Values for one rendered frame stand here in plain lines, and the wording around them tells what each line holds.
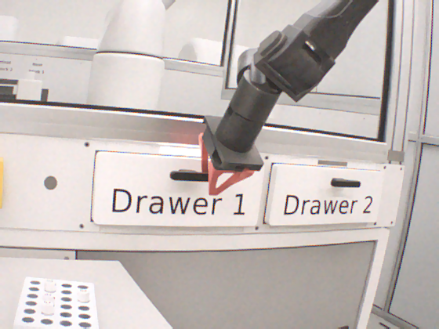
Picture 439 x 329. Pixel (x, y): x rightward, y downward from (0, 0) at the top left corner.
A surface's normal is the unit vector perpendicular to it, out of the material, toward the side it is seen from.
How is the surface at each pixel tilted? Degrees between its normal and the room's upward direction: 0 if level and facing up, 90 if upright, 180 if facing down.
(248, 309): 90
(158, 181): 90
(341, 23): 106
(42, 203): 90
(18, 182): 90
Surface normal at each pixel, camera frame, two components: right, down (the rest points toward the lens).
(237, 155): 0.36, -0.72
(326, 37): 0.17, 0.40
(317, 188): 0.45, 0.15
